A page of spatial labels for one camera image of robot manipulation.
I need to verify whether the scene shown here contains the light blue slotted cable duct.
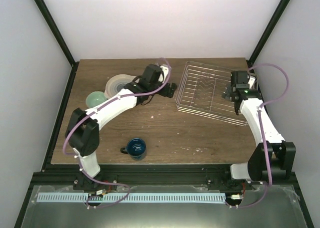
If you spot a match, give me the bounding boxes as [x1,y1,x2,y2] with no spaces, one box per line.
[36,193,226,204]

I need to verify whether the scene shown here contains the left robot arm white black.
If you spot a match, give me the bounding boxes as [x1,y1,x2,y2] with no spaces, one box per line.
[62,63,177,190]

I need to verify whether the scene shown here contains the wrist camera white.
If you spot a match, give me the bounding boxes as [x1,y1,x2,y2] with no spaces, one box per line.
[160,64,169,76]
[248,73,258,89]

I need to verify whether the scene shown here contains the mint green small bowl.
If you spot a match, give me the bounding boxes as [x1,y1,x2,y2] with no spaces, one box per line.
[85,91,107,108]

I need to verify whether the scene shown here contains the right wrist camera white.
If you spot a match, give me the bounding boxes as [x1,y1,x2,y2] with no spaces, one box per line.
[248,73,258,89]

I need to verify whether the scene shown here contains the wire dish rack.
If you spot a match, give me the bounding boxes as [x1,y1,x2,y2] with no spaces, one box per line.
[174,61,248,126]

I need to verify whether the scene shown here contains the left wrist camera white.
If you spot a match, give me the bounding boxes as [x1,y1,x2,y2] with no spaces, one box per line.
[160,64,169,76]

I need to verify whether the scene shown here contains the white plate blue spiral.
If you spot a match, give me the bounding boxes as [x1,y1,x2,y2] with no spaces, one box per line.
[104,74,135,99]

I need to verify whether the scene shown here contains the black aluminium frame base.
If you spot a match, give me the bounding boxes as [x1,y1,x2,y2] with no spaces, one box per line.
[32,163,296,191]

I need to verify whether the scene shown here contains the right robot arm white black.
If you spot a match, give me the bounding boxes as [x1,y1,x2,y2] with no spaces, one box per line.
[222,70,296,190]

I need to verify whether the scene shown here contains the dark blue mug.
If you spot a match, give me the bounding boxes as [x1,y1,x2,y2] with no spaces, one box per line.
[120,138,147,161]

